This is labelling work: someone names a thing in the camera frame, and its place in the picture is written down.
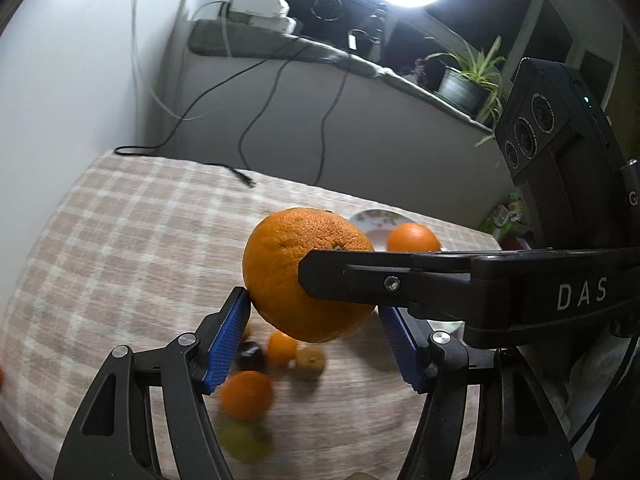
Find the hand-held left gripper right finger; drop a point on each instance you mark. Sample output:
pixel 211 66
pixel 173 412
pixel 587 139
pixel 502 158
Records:
pixel 400 347

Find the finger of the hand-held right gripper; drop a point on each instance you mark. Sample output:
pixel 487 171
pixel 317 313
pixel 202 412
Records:
pixel 360 275

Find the large smooth orange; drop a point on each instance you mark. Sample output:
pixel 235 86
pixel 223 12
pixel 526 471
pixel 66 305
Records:
pixel 412 238

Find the dark plum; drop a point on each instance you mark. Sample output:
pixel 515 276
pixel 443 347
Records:
pixel 249 356

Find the green tomato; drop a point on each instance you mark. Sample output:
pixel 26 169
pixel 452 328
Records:
pixel 245 441

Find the small purple-leaved plant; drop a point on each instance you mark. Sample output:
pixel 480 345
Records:
pixel 417 70

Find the potted green plant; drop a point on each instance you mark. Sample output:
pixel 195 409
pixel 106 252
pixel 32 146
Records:
pixel 457 90

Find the large rough-skinned orange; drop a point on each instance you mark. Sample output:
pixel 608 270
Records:
pixel 280 270

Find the beige checked blanket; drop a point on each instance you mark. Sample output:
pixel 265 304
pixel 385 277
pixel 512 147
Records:
pixel 125 240

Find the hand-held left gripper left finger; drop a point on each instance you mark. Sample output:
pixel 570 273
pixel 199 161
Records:
pixel 227 347

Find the white power adapter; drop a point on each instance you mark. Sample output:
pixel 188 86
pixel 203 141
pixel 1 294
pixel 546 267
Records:
pixel 257 4

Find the small mandarin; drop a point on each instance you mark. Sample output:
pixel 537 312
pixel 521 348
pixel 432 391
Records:
pixel 246 395
pixel 282 348

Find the white flat box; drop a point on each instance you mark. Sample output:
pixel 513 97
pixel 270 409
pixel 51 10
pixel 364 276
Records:
pixel 275 23

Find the brown kiwi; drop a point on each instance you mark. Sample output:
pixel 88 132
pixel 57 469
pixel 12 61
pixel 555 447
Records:
pixel 310 362

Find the white floral plate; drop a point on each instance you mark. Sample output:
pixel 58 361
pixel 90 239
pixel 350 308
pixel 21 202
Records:
pixel 372 225

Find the person's right forearm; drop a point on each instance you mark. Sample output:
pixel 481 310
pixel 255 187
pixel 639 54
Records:
pixel 595 370

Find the green printed package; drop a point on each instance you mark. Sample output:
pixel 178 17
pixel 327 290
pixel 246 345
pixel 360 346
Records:
pixel 505 215

